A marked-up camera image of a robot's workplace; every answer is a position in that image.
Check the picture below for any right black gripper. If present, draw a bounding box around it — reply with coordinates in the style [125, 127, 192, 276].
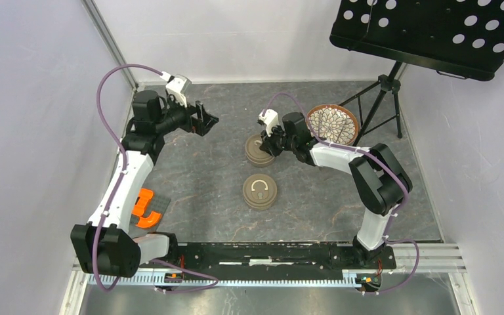
[259, 123, 296, 158]

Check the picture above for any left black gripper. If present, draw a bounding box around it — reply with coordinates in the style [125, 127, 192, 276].
[154, 94, 218, 137]

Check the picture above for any brown lid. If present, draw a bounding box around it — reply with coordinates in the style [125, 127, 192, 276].
[245, 134, 263, 150]
[242, 174, 278, 199]

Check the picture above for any brown bowl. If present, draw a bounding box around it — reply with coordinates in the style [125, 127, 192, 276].
[243, 195, 276, 211]
[245, 148, 276, 168]

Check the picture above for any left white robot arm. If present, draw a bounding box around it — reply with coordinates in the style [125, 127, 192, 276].
[70, 90, 219, 278]

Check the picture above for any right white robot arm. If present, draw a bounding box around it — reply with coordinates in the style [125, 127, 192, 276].
[258, 110, 412, 268]

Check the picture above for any patterned orange plate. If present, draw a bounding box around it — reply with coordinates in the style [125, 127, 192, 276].
[307, 104, 360, 146]

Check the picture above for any grey lego baseplate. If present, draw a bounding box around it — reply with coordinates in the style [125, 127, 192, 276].
[130, 195, 171, 226]

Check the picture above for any orange horseshoe toy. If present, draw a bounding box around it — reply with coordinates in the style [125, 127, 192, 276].
[131, 188, 162, 229]

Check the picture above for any black music stand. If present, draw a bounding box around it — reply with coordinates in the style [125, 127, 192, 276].
[329, 1, 504, 137]

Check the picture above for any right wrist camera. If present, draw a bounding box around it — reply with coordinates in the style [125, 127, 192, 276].
[258, 109, 279, 137]

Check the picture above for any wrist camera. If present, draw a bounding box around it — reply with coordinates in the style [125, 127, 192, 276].
[160, 72, 192, 108]
[258, 109, 279, 137]

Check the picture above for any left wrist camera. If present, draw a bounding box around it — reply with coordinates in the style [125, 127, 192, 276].
[160, 72, 192, 108]

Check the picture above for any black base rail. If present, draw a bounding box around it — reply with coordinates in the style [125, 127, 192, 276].
[162, 241, 397, 281]

